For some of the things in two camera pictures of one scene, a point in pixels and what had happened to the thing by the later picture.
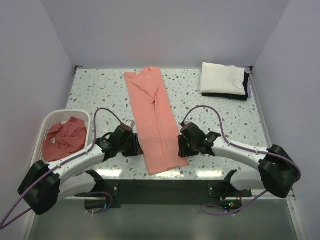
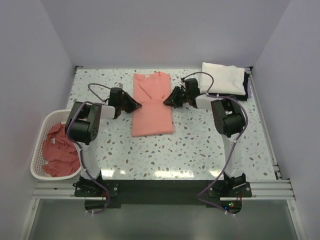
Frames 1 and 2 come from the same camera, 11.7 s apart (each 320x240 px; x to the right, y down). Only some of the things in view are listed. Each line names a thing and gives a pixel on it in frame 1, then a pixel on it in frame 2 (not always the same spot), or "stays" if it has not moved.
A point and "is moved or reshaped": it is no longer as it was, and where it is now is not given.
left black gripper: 136,149 → 134,105
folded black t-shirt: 233,97 stays
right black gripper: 181,141 → 173,100
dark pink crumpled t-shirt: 64,138 stays
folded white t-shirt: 220,79 stays
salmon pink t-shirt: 156,125 is moved or reshaped
